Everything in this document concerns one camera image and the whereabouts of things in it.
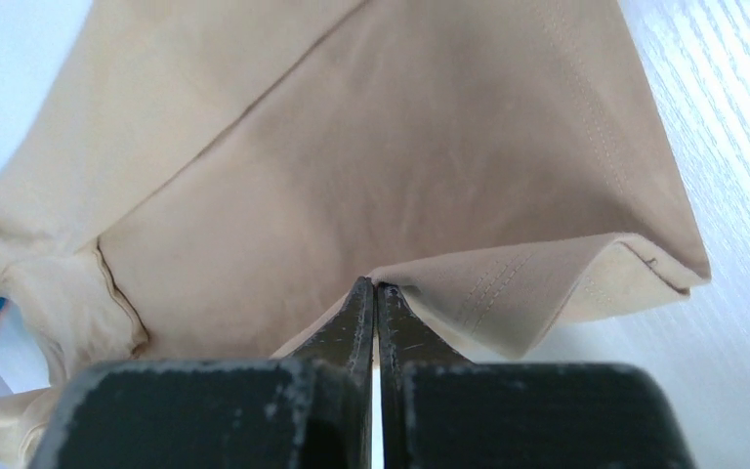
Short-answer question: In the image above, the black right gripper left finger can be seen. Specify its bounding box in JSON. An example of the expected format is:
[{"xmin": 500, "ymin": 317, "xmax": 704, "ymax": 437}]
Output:
[{"xmin": 31, "ymin": 277, "xmax": 375, "ymax": 468}]

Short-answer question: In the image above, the beige t-shirt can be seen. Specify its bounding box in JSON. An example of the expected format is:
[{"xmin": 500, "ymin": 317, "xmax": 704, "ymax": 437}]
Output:
[{"xmin": 0, "ymin": 1, "xmax": 711, "ymax": 468}]

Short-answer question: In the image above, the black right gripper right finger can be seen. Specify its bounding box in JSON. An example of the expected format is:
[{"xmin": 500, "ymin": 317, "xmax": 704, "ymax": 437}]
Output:
[{"xmin": 376, "ymin": 284, "xmax": 694, "ymax": 468}]

